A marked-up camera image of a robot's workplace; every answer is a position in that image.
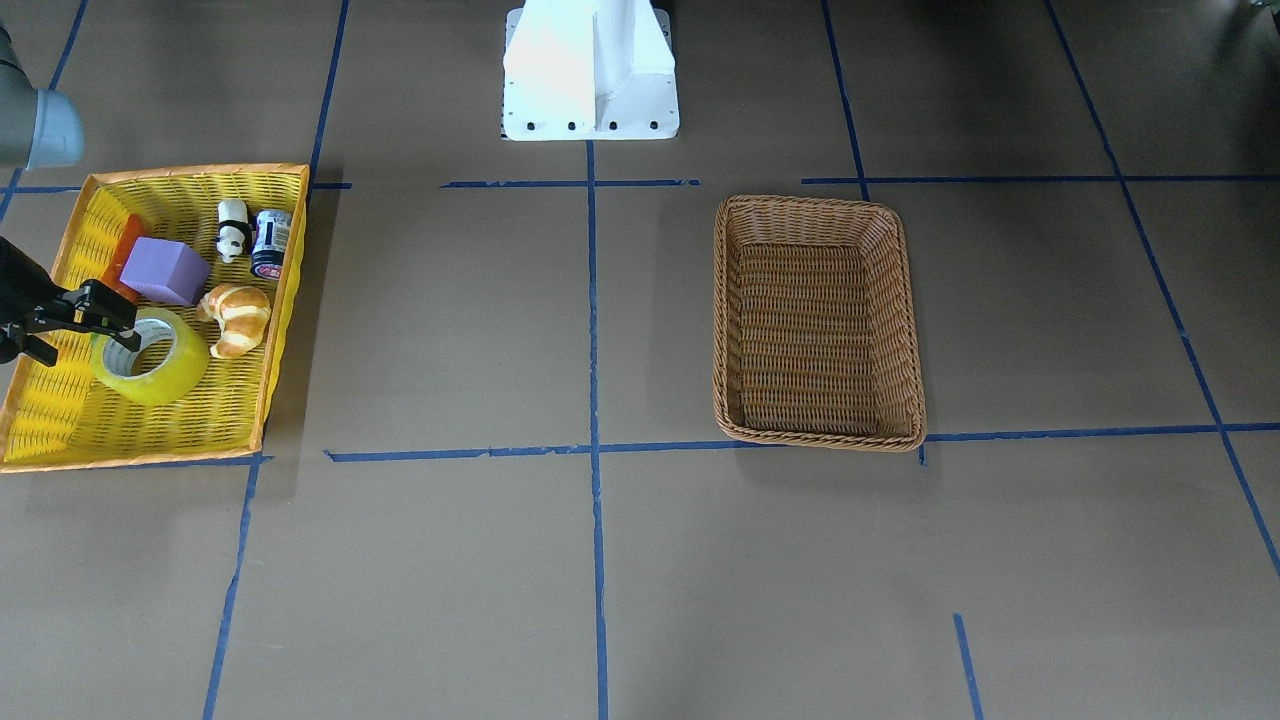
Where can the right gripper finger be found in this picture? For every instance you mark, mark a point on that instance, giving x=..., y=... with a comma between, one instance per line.
x=95, y=306
x=43, y=353

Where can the yellow plastic basket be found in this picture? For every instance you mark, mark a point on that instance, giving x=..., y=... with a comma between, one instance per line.
x=62, y=417

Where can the toy croissant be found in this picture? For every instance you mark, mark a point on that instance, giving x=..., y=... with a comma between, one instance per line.
x=242, y=313

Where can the yellow tape roll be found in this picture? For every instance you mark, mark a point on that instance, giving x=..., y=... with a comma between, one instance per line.
x=180, y=370

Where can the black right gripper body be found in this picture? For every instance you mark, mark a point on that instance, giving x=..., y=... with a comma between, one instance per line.
x=20, y=283

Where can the purple foam block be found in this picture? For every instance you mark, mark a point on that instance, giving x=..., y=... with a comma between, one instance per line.
x=166, y=272

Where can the toy orange carrot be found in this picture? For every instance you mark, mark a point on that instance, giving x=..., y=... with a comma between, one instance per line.
x=133, y=228

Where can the small drink can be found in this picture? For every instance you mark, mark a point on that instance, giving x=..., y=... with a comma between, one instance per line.
x=273, y=230

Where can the toy panda figure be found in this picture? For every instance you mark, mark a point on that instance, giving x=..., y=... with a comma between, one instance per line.
x=235, y=232

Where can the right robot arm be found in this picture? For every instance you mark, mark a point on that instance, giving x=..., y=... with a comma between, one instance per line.
x=41, y=128

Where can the brown wicker basket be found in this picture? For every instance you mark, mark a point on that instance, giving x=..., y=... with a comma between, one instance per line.
x=815, y=340

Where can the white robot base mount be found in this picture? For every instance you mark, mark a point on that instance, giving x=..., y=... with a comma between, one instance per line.
x=589, y=71

